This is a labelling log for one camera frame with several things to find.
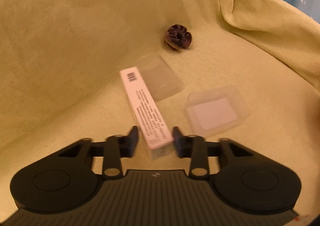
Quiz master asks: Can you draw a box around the long white pink box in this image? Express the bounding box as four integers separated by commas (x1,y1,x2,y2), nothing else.
120,67,174,160

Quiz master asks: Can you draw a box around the dark brown hair scrunchie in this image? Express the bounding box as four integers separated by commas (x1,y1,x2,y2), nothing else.
164,24,193,50

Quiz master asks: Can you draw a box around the clear plastic cup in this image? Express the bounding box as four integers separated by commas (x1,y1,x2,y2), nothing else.
136,54,184,101

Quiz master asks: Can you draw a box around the yellow-green blanket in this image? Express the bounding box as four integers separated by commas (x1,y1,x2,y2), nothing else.
1,0,319,220

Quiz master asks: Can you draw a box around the clear rectangular plastic box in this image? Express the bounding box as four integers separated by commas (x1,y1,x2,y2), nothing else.
185,86,251,138

